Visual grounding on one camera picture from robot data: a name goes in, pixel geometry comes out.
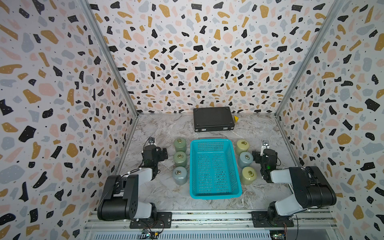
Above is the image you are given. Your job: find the light blue tea canister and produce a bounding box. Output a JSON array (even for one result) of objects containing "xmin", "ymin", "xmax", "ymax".
[
  {"xmin": 173, "ymin": 166, "xmax": 188, "ymax": 186},
  {"xmin": 237, "ymin": 152, "xmax": 254, "ymax": 169}
]

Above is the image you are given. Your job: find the yellow-green tea canister back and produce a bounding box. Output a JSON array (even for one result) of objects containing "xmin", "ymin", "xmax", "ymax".
[{"xmin": 235, "ymin": 139, "xmax": 250, "ymax": 155}]

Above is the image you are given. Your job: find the black hard case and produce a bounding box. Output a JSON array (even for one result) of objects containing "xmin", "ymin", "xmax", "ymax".
[{"xmin": 193, "ymin": 107, "xmax": 235, "ymax": 132}]

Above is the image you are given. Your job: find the green circuit board left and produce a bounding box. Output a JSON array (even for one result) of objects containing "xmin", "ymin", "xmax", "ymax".
[{"xmin": 141, "ymin": 229, "xmax": 162, "ymax": 240}]

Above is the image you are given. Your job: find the light blue tea canister front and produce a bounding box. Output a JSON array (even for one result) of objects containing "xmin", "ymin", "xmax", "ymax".
[{"xmin": 173, "ymin": 166, "xmax": 188, "ymax": 186}]

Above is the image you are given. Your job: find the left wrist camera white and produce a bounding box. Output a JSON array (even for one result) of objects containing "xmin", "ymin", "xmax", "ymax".
[{"xmin": 148, "ymin": 137, "xmax": 156, "ymax": 146}]

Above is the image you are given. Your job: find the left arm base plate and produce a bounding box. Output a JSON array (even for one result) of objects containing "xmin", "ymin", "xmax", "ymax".
[{"xmin": 130, "ymin": 212, "xmax": 173, "ymax": 229}]

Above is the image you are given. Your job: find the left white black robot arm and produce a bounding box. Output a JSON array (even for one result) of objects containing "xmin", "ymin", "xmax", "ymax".
[{"xmin": 97, "ymin": 145, "xmax": 168, "ymax": 222}]

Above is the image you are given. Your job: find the green circuit board right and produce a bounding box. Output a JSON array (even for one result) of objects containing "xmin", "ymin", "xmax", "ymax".
[{"xmin": 270, "ymin": 230, "xmax": 286, "ymax": 240}]

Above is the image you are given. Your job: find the teal plastic perforated basket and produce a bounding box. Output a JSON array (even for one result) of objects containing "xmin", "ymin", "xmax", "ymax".
[{"xmin": 190, "ymin": 139, "xmax": 242, "ymax": 200}]

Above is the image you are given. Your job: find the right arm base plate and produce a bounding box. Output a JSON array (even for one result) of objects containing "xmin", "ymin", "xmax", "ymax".
[{"xmin": 251, "ymin": 211, "xmax": 294, "ymax": 228}]

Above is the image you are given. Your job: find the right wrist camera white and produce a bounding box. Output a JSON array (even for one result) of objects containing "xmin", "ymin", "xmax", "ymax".
[{"xmin": 260, "ymin": 140, "xmax": 270, "ymax": 156}]

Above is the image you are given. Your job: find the green circuit board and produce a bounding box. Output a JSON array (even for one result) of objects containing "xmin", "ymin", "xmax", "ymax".
[
  {"xmin": 141, "ymin": 229, "xmax": 162, "ymax": 240},
  {"xmin": 270, "ymin": 230, "xmax": 286, "ymax": 240}
]

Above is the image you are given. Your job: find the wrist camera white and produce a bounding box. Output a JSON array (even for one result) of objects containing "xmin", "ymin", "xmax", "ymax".
[
  {"xmin": 260, "ymin": 140, "xmax": 270, "ymax": 156},
  {"xmin": 148, "ymin": 137, "xmax": 156, "ymax": 146}
]

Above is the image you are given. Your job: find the aluminium mounting rail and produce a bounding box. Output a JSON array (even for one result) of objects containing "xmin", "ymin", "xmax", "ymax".
[{"xmin": 85, "ymin": 209, "xmax": 337, "ymax": 232}]

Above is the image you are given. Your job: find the yellow tea canister front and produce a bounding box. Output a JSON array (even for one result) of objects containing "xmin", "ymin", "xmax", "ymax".
[{"xmin": 240, "ymin": 167, "xmax": 257, "ymax": 186}]

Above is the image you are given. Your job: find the olive green tea canister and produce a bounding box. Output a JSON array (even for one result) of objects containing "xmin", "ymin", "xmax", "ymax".
[{"xmin": 173, "ymin": 151, "xmax": 187, "ymax": 168}]

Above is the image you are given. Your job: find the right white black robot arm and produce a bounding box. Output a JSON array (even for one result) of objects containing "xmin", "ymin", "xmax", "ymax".
[{"xmin": 252, "ymin": 149, "xmax": 337, "ymax": 220}]

